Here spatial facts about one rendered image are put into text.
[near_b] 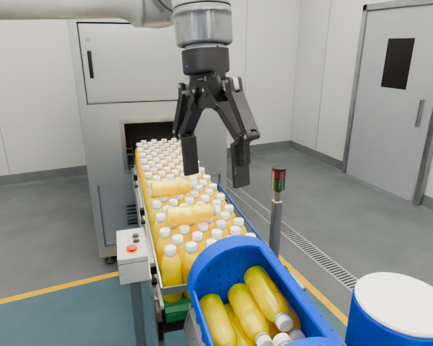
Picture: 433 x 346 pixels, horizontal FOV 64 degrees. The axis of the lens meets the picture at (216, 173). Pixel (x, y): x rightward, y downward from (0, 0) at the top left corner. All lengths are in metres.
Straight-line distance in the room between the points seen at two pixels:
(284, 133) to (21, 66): 4.09
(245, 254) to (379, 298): 0.43
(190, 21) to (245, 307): 0.73
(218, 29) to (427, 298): 1.03
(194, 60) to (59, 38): 4.52
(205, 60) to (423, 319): 0.95
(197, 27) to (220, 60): 0.06
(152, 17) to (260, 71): 5.20
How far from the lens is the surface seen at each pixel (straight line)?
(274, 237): 1.66
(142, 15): 0.68
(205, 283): 1.10
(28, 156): 5.24
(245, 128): 0.50
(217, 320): 0.99
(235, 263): 1.09
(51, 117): 5.11
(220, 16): 0.56
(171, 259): 1.23
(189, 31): 0.55
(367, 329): 1.19
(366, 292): 1.24
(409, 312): 1.22
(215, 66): 0.55
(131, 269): 1.24
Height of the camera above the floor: 1.76
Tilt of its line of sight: 20 degrees down
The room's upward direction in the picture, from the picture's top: straight up
